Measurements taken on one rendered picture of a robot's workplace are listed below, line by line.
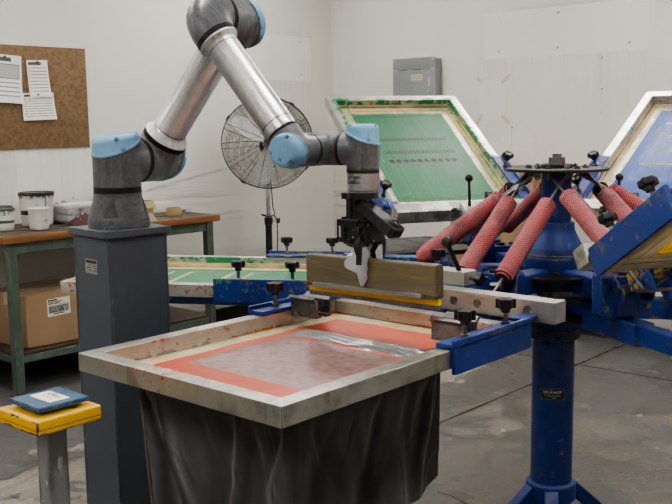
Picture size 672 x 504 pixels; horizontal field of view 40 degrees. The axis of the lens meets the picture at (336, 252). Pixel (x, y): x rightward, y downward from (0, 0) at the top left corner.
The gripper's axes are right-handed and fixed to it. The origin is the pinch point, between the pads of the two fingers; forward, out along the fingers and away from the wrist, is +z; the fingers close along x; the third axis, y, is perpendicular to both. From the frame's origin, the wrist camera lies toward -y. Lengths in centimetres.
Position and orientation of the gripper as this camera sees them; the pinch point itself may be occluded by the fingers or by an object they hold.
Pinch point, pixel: (370, 279)
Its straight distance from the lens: 213.6
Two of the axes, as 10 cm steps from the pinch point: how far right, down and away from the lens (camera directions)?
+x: -6.6, 1.1, -7.4
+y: -7.5, -0.9, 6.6
